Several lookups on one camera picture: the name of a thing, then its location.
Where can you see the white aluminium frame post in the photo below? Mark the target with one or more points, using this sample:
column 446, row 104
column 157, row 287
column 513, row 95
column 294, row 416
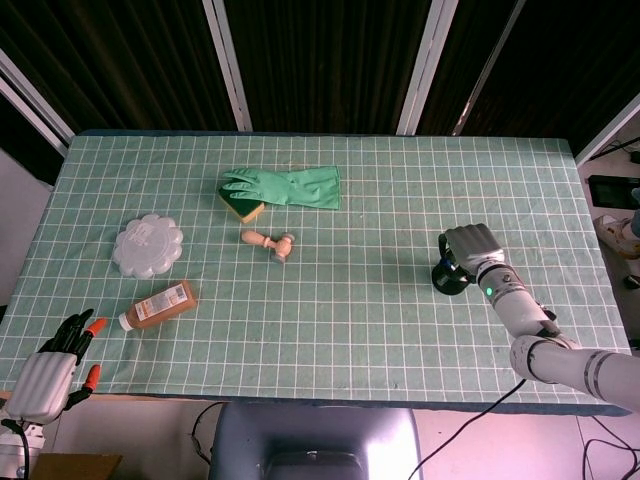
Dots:
column 487, row 65
column 35, row 105
column 227, row 65
column 425, row 65
column 607, row 132

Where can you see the black pen cup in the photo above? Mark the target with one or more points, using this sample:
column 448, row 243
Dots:
column 447, row 282

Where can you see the white sneaker with yellow sole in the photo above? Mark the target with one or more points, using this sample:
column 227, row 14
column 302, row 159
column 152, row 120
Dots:
column 617, row 232

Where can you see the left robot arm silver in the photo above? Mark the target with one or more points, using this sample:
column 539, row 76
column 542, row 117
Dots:
column 15, row 450

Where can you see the brown cardboard box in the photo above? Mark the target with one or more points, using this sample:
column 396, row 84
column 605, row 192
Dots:
column 75, row 467

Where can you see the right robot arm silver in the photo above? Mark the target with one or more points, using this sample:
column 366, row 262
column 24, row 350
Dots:
column 530, row 320

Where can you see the grey robot torso base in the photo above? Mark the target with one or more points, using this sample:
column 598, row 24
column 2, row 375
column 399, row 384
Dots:
column 315, row 440

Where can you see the green rubber glove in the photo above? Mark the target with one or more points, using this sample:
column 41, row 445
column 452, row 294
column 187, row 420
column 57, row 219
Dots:
column 300, row 186

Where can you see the clear flower shaped plastic box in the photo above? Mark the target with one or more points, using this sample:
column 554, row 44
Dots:
column 147, row 245

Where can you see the wooden toy hammer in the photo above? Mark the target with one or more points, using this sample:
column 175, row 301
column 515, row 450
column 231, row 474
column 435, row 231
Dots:
column 279, row 246

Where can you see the blue jeans leg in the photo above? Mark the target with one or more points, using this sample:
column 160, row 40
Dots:
column 636, row 215

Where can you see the brown liquid plastic bottle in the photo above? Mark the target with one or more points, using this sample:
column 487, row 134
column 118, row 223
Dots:
column 162, row 304

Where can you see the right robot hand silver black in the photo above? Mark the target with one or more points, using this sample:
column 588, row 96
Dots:
column 472, row 245

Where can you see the black curtain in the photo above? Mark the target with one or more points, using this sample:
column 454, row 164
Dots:
column 325, row 60

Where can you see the yellow green scrub sponge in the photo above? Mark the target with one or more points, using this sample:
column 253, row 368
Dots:
column 245, row 210

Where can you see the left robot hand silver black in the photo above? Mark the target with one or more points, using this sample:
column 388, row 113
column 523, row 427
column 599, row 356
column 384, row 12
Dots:
column 40, row 380

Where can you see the small black floor object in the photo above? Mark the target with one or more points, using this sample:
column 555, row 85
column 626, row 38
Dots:
column 634, row 281

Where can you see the black flat device on floor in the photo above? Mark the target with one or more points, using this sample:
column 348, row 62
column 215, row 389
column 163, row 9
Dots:
column 612, row 189

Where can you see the green checked tablecloth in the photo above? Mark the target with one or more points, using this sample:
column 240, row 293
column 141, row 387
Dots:
column 350, row 320

